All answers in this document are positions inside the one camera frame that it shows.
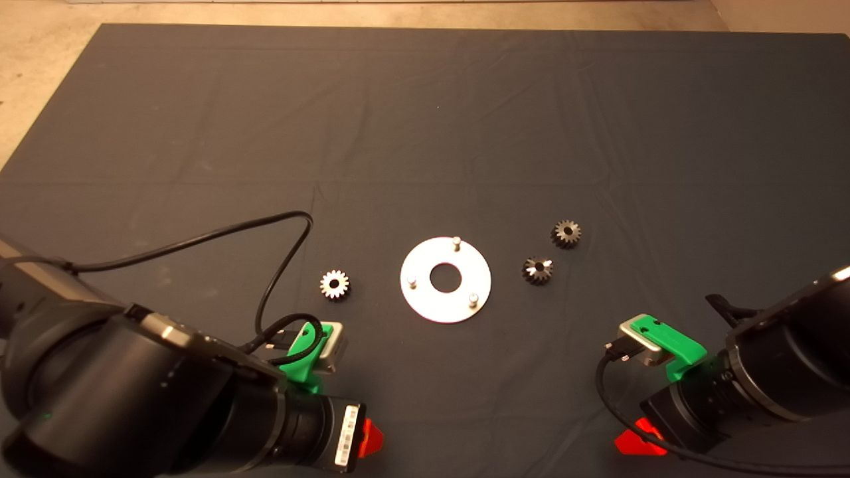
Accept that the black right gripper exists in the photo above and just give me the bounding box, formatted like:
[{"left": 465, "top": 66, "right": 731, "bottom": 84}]
[{"left": 614, "top": 364, "right": 746, "bottom": 457}]

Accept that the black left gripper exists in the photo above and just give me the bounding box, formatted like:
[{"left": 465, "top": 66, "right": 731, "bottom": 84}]
[{"left": 282, "top": 387, "right": 385, "bottom": 475}]

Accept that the small steel planetary gear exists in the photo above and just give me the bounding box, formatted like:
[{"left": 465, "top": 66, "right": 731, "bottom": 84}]
[
  {"left": 319, "top": 270, "right": 351, "bottom": 300},
  {"left": 551, "top": 220, "right": 583, "bottom": 250},
  {"left": 523, "top": 256, "right": 554, "bottom": 286}
]

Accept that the round metal carrier plate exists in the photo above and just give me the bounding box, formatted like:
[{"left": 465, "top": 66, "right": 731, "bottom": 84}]
[{"left": 400, "top": 236, "right": 493, "bottom": 325}]

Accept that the dark grey table cloth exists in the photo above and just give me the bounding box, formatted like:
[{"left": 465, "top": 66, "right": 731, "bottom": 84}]
[{"left": 0, "top": 23, "right": 850, "bottom": 478}]

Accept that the black right camera cable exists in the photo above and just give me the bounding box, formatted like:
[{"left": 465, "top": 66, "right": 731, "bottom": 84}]
[{"left": 596, "top": 339, "right": 850, "bottom": 476}]

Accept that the black camera cable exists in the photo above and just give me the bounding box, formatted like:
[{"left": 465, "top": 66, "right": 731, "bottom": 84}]
[
  {"left": 66, "top": 211, "right": 326, "bottom": 367},
  {"left": 596, "top": 339, "right": 850, "bottom": 476}
]

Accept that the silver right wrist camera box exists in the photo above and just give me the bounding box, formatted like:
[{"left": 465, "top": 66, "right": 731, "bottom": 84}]
[{"left": 619, "top": 314, "right": 671, "bottom": 367}]

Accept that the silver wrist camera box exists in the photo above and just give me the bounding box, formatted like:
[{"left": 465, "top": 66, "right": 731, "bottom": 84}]
[
  {"left": 320, "top": 323, "right": 348, "bottom": 374},
  {"left": 619, "top": 314, "right": 671, "bottom": 367}
]

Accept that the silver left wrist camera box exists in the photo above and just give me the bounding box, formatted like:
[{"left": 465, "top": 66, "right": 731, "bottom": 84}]
[{"left": 320, "top": 323, "right": 348, "bottom": 374}]

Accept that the green right camera mount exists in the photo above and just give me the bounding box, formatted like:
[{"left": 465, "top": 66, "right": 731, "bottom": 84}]
[{"left": 631, "top": 317, "right": 708, "bottom": 382}]

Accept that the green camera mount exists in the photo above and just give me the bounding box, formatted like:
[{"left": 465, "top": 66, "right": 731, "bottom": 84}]
[
  {"left": 631, "top": 317, "right": 708, "bottom": 382},
  {"left": 279, "top": 321, "right": 336, "bottom": 394}
]

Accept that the green left camera mount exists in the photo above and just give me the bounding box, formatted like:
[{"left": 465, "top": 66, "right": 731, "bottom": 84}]
[{"left": 279, "top": 321, "right": 336, "bottom": 394}]

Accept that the black left camera cable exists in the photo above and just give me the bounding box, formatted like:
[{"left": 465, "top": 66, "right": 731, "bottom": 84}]
[{"left": 66, "top": 211, "right": 326, "bottom": 367}]

